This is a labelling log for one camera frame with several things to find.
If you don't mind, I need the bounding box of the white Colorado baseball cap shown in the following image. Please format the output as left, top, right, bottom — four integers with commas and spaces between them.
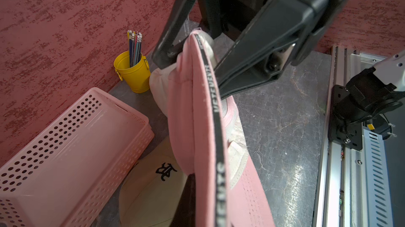
149, 30, 218, 116

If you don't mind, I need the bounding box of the beige baseball cap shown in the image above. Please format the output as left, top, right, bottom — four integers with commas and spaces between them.
119, 137, 187, 227

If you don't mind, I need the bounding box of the yellow pencil cup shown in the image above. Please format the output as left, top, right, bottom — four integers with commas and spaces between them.
113, 51, 151, 94

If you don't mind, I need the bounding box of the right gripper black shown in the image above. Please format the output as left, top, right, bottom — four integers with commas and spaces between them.
200, 0, 348, 98

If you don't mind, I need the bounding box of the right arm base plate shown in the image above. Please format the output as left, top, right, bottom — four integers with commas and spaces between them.
328, 85, 363, 151

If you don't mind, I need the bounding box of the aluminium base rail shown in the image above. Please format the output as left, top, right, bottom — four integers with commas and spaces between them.
313, 46, 405, 227

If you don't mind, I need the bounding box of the pink cloth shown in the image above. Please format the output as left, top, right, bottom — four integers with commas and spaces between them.
167, 29, 274, 227

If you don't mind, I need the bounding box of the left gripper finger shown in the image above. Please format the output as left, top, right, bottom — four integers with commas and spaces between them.
170, 174, 196, 227

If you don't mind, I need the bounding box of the pink plastic basket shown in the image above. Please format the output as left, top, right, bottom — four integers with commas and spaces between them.
1, 87, 154, 227

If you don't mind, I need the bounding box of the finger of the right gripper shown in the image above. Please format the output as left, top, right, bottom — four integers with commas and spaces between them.
151, 0, 196, 69

